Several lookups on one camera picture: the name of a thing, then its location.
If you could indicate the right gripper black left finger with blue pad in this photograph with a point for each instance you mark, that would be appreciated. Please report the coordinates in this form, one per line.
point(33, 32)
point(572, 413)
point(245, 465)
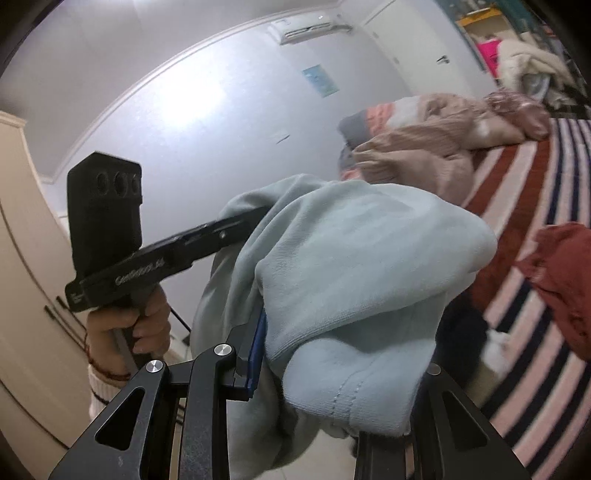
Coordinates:
point(172, 414)

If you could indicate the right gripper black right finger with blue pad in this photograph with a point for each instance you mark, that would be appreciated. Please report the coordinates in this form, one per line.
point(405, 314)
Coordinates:
point(449, 439)

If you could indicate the light blue sweatshirt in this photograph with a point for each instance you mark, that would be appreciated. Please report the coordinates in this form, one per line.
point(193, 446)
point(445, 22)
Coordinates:
point(354, 279)

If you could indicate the cream ribbed sleeve forearm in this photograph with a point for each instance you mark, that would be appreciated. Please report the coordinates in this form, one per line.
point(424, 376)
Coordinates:
point(104, 386)

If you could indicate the person's left hand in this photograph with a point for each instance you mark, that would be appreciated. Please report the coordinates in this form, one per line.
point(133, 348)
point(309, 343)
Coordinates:
point(150, 334)

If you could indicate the cream wardrobe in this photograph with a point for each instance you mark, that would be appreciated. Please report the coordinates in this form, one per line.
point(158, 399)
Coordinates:
point(43, 364)

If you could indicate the striped fleece blanket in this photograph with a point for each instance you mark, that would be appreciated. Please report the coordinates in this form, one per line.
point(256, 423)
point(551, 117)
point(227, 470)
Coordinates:
point(535, 196)

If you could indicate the maroon folded garment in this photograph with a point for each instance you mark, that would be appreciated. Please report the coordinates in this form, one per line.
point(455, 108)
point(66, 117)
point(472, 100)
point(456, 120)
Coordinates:
point(559, 270)

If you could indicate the brown pink crumpled duvet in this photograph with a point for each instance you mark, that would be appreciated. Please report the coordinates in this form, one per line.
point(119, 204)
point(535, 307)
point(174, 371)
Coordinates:
point(423, 141)

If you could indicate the white air conditioner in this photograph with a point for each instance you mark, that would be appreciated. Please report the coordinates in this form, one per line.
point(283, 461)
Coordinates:
point(300, 27)

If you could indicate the pink shiny bag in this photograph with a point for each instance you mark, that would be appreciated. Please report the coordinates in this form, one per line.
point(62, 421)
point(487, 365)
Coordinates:
point(522, 111)

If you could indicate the white door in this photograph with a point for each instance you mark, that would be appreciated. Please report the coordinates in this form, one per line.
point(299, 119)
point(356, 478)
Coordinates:
point(428, 49)

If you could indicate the cream blanket pile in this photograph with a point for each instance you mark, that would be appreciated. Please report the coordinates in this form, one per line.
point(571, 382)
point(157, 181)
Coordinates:
point(530, 70)

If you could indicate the black camera box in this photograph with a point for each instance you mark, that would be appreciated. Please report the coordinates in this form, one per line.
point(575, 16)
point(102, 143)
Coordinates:
point(103, 200)

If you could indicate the blue wall poster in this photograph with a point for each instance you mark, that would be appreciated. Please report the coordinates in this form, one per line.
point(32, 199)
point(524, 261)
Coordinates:
point(320, 80)

